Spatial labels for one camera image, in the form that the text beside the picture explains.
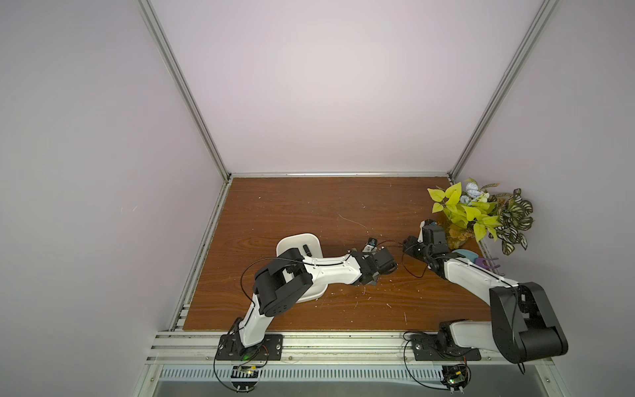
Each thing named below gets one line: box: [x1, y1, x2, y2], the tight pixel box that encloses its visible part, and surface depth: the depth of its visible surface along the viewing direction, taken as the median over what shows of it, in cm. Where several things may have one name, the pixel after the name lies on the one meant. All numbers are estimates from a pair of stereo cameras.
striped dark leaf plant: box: [488, 187, 535, 256], surface depth 76 cm
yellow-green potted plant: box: [426, 177, 502, 250], surface depth 81 cm
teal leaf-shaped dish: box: [451, 248, 479, 264], surface depth 95 cm
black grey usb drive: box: [362, 237, 378, 254], surface depth 82 cm
